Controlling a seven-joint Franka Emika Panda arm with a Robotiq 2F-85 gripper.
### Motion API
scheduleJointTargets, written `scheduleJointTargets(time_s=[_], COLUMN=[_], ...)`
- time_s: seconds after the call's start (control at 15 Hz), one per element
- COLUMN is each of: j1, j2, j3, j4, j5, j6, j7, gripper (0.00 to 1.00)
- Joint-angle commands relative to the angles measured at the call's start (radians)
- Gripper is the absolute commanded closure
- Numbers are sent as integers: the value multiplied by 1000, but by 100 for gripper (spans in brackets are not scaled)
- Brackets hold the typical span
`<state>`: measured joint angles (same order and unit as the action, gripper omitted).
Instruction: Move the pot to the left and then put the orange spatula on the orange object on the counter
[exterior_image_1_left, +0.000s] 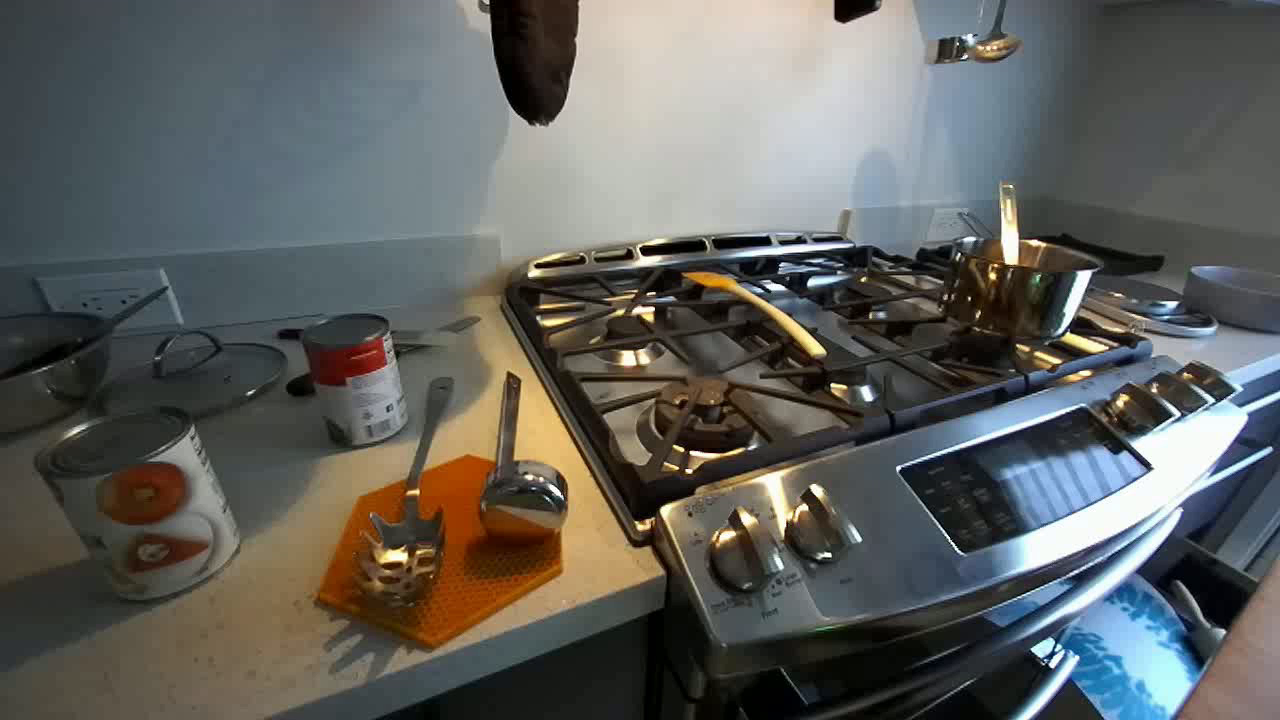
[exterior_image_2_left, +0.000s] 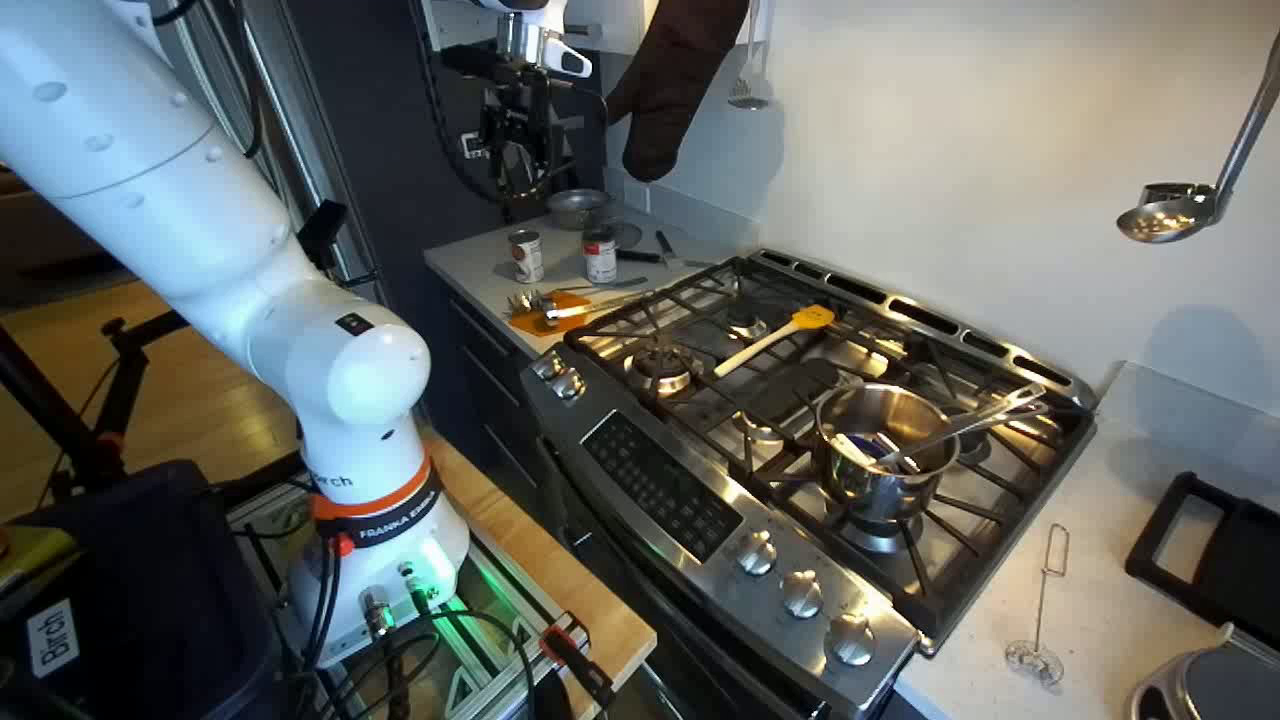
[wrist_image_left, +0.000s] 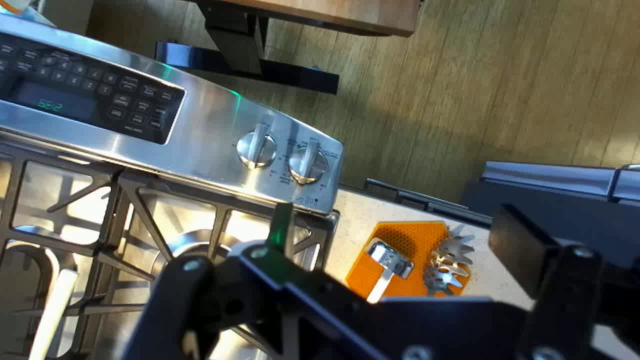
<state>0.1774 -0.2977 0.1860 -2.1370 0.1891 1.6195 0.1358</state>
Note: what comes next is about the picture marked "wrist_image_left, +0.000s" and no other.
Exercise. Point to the wooden table with black base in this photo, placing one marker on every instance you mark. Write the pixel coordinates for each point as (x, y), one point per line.
(257, 38)

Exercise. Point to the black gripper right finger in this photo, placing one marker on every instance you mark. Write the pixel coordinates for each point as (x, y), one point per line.
(562, 281)

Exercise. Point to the stainless steel gas stove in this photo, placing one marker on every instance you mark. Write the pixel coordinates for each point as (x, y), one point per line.
(115, 165)

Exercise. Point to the orange honeycomb silicone trivet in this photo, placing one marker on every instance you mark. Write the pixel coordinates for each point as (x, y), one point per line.
(411, 259)

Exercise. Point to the steel pasta server spoon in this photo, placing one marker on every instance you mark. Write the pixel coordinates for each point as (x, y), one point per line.
(448, 265)

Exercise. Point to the steel measuring cup scoop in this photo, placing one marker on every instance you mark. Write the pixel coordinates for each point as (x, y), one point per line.
(393, 262)

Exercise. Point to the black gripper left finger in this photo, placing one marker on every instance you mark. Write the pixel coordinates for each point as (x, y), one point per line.
(195, 301)

